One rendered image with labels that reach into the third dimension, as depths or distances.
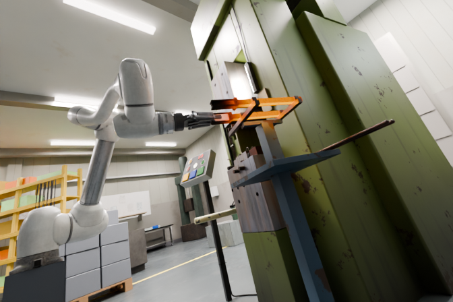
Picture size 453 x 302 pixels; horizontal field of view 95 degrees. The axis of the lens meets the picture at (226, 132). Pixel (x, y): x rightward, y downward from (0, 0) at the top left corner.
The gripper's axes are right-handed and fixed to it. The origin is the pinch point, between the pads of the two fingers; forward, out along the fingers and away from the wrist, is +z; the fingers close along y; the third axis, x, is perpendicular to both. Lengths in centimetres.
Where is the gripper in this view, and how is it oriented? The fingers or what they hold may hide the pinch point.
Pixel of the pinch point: (220, 118)
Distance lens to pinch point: 91.2
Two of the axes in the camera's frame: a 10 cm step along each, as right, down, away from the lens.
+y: 3.0, -4.1, -8.6
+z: 9.3, -1.0, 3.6
